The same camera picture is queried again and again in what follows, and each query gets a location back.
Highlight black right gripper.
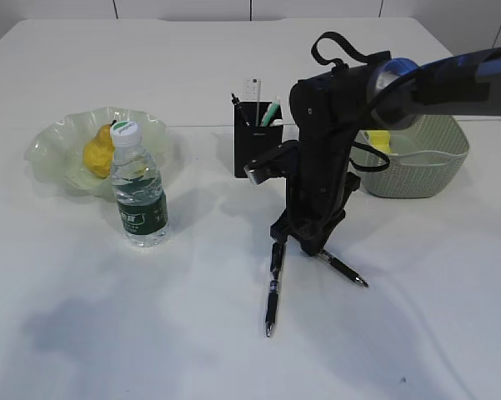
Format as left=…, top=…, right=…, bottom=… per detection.
left=269, top=51, right=391, bottom=256

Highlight yellow utility knife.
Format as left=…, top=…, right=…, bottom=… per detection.
left=270, top=119, right=283, bottom=127

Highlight teal utility knife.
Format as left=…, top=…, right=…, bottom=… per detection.
left=260, top=96, right=281, bottom=127

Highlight clear plastic ruler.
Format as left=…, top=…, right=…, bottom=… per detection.
left=243, top=77, right=262, bottom=127

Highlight black pen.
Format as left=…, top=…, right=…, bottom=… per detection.
left=231, top=92, right=250, bottom=127
left=264, top=242, right=285, bottom=338
left=318, top=249, right=369, bottom=288

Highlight clear water bottle green label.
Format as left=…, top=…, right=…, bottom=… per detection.
left=110, top=121, right=168, bottom=248

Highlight yellow pear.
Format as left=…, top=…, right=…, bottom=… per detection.
left=83, top=121, right=115, bottom=178

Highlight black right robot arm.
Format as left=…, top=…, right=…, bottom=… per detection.
left=270, top=47, right=501, bottom=256

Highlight black square pen holder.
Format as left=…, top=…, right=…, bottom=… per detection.
left=233, top=102, right=283, bottom=179

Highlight green woven plastic basket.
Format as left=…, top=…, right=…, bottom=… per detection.
left=358, top=116, right=469, bottom=199

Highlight black pen on ruler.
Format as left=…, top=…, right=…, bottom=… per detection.
left=264, top=242, right=285, bottom=338

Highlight translucent green wavy plate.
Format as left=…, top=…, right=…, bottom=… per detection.
left=25, top=107, right=178, bottom=201

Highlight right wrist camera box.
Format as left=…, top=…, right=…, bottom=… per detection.
left=243, top=140, right=298, bottom=185

